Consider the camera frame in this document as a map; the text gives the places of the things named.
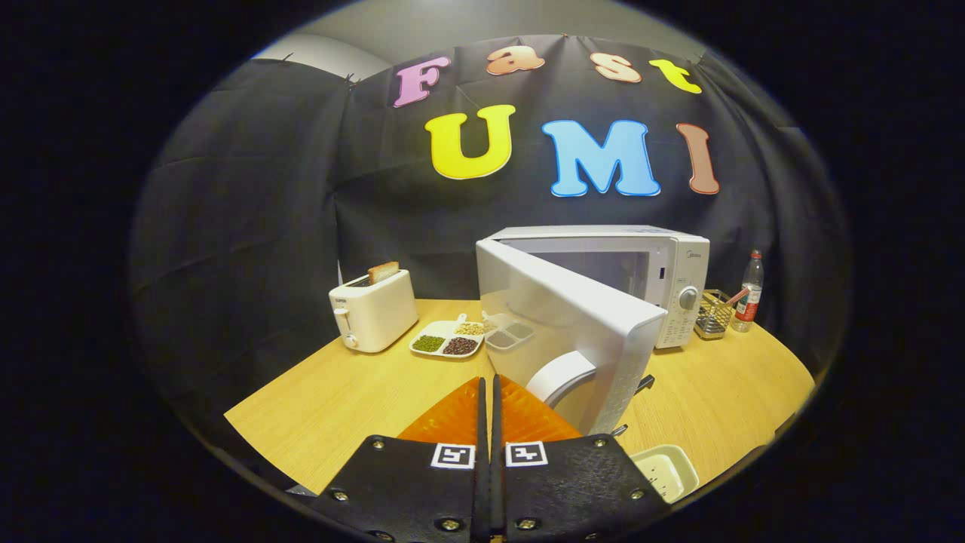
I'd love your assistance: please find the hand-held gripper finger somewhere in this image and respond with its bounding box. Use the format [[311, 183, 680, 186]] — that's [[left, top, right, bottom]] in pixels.
[[311, 376, 491, 543], [490, 374, 672, 543]]

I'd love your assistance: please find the white square plate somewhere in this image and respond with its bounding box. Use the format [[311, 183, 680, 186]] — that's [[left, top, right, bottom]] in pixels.
[[630, 444, 700, 505]]

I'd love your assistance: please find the white microwave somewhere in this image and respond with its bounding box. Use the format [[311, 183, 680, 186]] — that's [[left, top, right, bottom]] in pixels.
[[475, 225, 711, 437]]

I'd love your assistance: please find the clear bottle red label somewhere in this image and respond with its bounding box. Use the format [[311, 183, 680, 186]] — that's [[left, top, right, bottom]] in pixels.
[[731, 250, 765, 333]]

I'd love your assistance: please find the white divided bean dish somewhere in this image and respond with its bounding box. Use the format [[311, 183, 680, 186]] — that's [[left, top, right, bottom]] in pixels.
[[409, 313, 487, 359]]

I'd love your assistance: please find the metal wire basket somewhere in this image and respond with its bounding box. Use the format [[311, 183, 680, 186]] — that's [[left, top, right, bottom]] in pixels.
[[694, 289, 736, 341]]

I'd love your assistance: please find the white toaster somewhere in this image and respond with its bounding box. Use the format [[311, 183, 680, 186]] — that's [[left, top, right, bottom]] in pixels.
[[329, 269, 420, 354]]

